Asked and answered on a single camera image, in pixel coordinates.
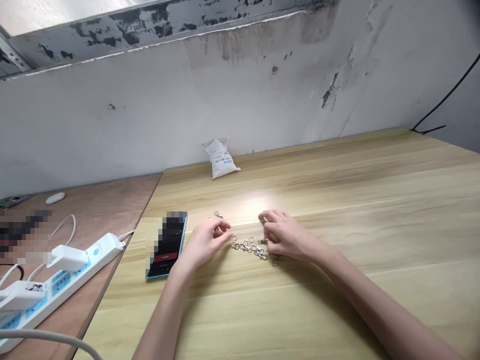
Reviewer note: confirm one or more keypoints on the person's right hand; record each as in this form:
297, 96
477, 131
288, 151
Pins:
296, 240

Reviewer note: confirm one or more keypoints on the person's left hand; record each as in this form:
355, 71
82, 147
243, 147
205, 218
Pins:
198, 247

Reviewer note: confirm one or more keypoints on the silver lobster clasp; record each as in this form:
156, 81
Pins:
217, 215
265, 240

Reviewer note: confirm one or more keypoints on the blue-edged black smartphone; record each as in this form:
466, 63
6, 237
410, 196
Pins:
165, 258

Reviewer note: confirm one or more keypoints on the pile of silver clasps and rings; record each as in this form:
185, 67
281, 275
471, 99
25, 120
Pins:
253, 250

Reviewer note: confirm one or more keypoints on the white labelled parcel bag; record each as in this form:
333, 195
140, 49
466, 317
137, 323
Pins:
221, 160

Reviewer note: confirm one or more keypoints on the white power strip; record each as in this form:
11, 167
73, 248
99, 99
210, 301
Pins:
80, 272

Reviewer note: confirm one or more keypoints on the plain white charger plug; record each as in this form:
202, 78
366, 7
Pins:
66, 257

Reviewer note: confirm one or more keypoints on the small white oval object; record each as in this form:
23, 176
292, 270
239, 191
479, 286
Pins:
55, 197

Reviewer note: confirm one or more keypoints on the white charger plug with print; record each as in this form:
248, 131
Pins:
22, 295

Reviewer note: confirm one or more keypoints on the weathered window frame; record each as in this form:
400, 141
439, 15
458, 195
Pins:
112, 30

